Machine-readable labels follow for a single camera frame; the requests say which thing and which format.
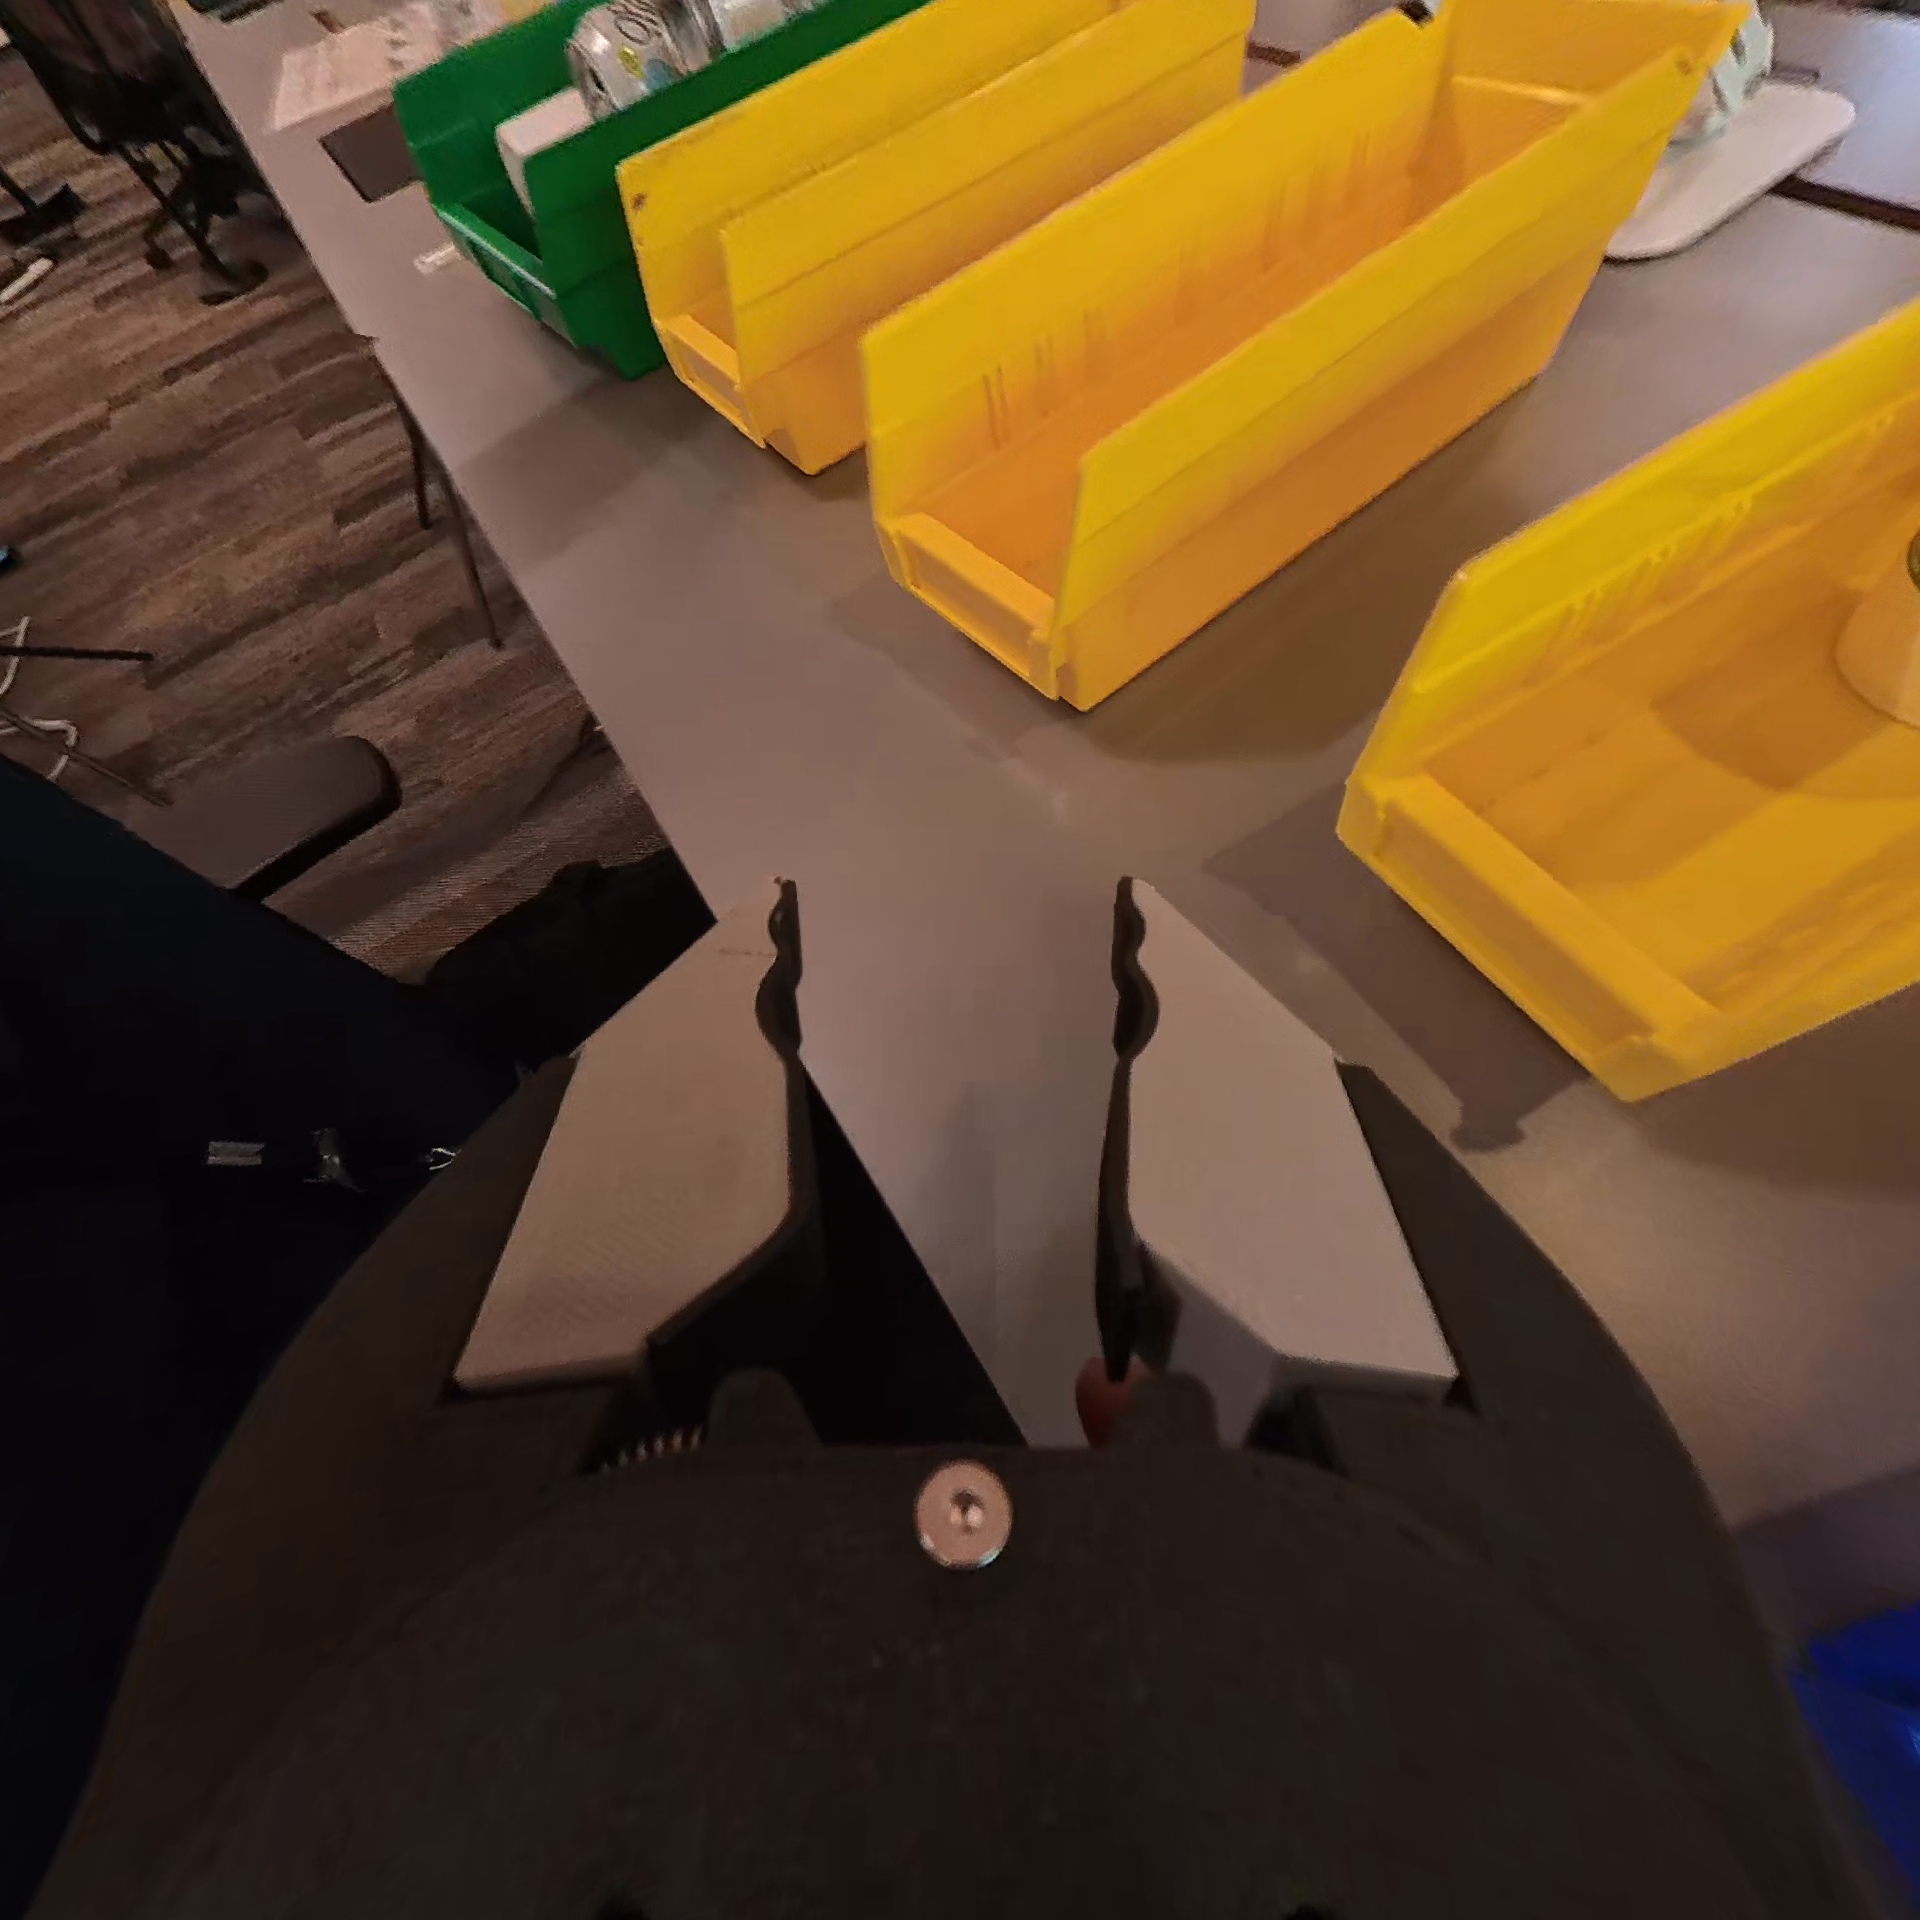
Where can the crushed silver can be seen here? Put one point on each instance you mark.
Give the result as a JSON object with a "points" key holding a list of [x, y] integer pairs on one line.
{"points": [[631, 52]]}

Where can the black rectangular mat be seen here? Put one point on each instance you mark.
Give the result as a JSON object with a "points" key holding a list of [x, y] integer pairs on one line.
{"points": [[368, 159]]}

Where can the black office chair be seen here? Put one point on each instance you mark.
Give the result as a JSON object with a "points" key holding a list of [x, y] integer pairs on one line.
{"points": [[135, 104]]}

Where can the black table leg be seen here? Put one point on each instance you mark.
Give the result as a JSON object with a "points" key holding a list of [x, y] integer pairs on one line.
{"points": [[450, 510]]}

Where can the white foam tray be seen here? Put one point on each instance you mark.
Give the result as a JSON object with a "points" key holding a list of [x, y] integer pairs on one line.
{"points": [[1725, 188]]}

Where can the small red object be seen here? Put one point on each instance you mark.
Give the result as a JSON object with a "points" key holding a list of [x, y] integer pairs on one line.
{"points": [[1107, 1398]]}

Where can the blue floor mat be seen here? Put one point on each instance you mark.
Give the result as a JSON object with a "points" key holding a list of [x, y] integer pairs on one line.
{"points": [[1874, 1724]]}

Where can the yellow plastic bin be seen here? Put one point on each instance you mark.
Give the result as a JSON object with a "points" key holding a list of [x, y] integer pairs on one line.
{"points": [[840, 300], [1575, 840], [1200, 494]]}

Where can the white paper sheet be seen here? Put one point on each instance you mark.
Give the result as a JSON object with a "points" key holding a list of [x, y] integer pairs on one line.
{"points": [[339, 68]]}

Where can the green plastic bin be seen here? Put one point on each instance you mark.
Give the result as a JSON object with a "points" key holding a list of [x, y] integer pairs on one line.
{"points": [[601, 195]]}

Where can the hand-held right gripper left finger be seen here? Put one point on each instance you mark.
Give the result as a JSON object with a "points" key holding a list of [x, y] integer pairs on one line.
{"points": [[631, 1201]]}

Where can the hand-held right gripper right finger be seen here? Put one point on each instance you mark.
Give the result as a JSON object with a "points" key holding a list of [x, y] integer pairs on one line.
{"points": [[1275, 1201]]}

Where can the white carton box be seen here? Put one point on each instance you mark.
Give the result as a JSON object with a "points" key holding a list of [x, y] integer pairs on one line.
{"points": [[532, 143]]}

